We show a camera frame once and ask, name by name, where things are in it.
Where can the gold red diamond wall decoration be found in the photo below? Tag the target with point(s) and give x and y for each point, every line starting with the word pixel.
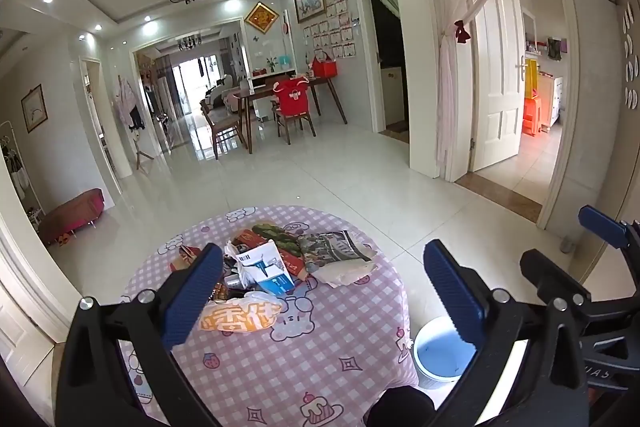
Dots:
pixel 258 17

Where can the white panel door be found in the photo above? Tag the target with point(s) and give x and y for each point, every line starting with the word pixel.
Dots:
pixel 495 82

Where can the pink bench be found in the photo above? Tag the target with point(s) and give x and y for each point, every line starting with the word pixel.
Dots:
pixel 72 214

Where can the group of white wall plates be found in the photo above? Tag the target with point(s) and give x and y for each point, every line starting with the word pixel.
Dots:
pixel 631 57

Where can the small red brown wrapper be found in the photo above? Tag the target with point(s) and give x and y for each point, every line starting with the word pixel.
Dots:
pixel 185 255

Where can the pink checked tablecloth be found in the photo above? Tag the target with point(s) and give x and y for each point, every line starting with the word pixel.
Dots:
pixel 325 327

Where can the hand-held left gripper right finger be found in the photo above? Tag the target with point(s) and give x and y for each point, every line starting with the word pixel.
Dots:
pixel 452 292

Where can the white blue cardboard box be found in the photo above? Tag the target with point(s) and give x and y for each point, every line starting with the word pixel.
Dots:
pixel 265 269

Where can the small framed wall picture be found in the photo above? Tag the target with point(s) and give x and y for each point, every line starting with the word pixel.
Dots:
pixel 32 108

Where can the blue plastic bucket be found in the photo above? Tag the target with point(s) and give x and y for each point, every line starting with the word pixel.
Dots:
pixel 437 354

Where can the white clothes rack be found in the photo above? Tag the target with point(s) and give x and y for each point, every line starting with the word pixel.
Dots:
pixel 15 167

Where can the red chair cover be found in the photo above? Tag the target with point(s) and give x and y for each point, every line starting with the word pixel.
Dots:
pixel 295 94

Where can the yellow plastic item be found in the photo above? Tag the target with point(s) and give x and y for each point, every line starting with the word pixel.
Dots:
pixel 531 77

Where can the orange plastic stools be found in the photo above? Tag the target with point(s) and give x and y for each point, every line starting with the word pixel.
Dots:
pixel 532 112

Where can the light sofa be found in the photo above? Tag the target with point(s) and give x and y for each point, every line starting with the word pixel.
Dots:
pixel 225 94

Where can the white appliance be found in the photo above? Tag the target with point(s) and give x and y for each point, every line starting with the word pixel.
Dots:
pixel 392 92

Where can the pink floral door curtain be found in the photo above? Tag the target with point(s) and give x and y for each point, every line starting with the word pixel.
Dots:
pixel 450 57

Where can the wooden chair with cover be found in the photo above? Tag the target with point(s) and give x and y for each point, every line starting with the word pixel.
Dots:
pixel 295 122

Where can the red checked printed wrapper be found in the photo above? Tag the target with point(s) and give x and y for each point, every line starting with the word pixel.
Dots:
pixel 292 263

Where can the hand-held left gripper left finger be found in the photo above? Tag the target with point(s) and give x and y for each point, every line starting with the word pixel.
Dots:
pixel 192 297

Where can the red bow curtain tieback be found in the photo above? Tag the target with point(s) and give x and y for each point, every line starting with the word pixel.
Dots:
pixel 461 32

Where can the beige paper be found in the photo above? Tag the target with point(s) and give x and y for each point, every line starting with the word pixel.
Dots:
pixel 345 276

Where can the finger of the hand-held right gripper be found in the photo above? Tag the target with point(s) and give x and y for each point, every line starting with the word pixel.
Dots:
pixel 550 274
pixel 602 219

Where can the orange white snack bag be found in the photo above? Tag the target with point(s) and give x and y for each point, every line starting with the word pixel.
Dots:
pixel 240 314

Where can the white dresser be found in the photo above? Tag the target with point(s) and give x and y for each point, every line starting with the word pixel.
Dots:
pixel 552 99

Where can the red bag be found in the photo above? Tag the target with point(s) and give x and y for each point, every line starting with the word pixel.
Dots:
pixel 325 67

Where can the small black chandelier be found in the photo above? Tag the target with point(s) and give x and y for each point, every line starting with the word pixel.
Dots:
pixel 189 42

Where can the wooden dining table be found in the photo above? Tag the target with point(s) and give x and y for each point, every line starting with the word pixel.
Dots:
pixel 260 91

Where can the group of wall certificates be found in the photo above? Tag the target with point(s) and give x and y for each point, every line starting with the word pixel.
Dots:
pixel 332 34

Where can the bare wooden chair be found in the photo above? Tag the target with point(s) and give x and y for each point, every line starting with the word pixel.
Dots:
pixel 220 127

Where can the grey printed paper sheet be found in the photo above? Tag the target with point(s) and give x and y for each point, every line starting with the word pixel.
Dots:
pixel 330 249

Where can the person's dark trouser leg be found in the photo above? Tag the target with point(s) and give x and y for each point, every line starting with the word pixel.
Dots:
pixel 400 407

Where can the coat stand with clothes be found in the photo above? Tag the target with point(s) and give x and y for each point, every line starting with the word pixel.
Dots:
pixel 132 112

